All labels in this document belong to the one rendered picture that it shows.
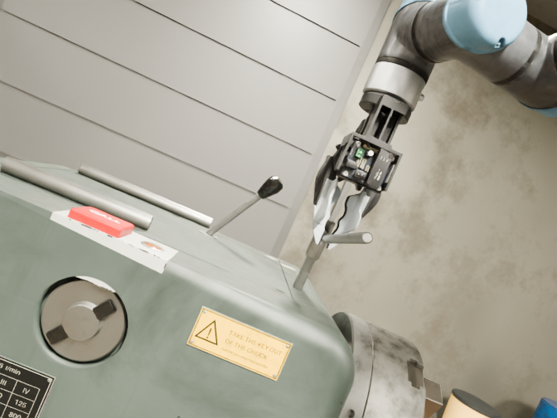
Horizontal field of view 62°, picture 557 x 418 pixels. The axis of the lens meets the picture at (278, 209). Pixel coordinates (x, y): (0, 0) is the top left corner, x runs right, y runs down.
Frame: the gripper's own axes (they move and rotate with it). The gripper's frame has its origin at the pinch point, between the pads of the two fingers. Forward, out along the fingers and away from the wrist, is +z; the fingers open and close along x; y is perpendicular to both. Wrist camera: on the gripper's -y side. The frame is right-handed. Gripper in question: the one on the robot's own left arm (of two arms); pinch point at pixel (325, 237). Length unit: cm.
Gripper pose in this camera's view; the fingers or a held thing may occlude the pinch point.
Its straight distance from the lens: 66.4
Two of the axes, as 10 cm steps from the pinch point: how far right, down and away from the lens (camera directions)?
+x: 9.1, 4.0, 0.6
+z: -4.0, 9.2, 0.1
